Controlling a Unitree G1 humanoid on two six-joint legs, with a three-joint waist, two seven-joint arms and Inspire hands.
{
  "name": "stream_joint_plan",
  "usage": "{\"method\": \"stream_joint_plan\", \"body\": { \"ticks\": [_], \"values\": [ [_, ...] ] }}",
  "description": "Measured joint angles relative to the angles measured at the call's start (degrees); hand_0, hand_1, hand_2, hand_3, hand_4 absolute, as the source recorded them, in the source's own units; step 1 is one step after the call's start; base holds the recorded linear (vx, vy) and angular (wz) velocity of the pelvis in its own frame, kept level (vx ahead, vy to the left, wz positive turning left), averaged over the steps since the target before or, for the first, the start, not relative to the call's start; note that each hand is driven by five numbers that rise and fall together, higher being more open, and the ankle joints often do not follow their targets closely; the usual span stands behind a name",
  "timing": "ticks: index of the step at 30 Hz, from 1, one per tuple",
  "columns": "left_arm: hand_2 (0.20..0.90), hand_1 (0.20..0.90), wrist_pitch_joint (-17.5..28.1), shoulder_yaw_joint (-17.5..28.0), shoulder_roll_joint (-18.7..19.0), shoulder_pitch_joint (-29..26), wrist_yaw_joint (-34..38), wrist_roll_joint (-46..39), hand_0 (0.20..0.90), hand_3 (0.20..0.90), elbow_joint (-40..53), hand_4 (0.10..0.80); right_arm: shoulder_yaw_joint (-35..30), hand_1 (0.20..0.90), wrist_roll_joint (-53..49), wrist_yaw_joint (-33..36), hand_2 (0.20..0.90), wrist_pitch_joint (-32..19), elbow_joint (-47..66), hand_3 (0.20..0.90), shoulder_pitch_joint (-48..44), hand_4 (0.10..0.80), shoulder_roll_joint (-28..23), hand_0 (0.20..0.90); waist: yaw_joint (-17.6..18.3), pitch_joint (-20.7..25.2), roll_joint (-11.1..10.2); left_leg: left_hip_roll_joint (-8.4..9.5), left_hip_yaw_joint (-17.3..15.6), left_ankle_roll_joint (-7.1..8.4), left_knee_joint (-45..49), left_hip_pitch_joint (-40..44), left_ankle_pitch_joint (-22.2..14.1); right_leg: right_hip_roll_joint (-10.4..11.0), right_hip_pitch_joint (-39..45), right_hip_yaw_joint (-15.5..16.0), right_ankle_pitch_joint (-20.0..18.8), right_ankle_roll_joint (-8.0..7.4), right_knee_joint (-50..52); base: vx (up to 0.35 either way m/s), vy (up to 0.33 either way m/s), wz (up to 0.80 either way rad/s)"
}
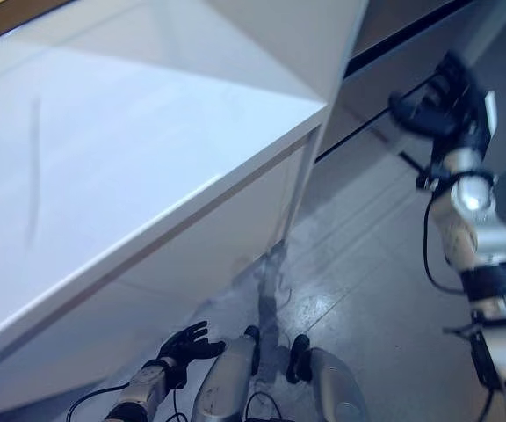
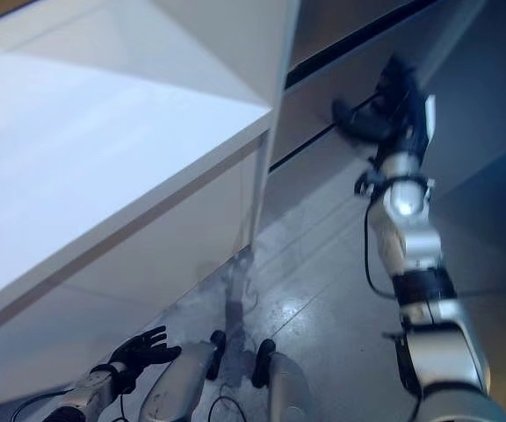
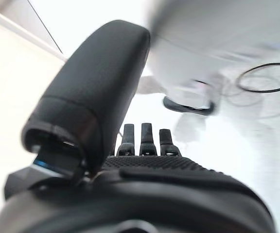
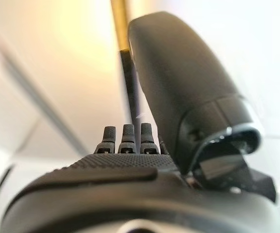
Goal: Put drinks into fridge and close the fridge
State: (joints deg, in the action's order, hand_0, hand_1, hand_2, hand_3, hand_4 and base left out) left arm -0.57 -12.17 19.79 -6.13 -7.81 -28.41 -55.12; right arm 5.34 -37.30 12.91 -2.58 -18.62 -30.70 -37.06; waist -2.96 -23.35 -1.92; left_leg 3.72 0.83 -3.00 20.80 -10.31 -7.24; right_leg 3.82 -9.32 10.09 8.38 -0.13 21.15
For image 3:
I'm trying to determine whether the grey white robot lower body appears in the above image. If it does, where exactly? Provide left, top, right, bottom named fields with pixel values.
left=143, top=0, right=280, bottom=115

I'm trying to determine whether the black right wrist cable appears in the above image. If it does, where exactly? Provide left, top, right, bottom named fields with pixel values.
left=236, top=62, right=280, bottom=93

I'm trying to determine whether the black robot left foot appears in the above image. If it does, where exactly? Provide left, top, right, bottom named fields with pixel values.
left=162, top=95, right=216, bottom=117

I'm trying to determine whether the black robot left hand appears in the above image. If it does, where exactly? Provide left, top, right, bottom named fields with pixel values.
left=0, top=19, right=277, bottom=233

